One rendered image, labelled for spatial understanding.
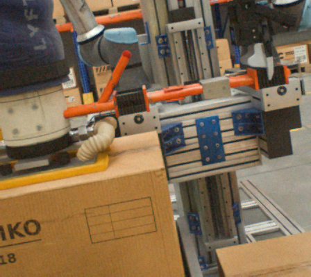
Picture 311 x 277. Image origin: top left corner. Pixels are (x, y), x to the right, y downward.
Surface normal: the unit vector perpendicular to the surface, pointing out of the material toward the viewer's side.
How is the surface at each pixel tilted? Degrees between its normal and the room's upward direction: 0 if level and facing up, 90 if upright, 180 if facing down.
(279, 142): 90
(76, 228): 90
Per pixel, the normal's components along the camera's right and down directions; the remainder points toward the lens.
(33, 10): 0.68, 0.26
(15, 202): 0.04, 0.18
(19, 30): 0.43, -0.19
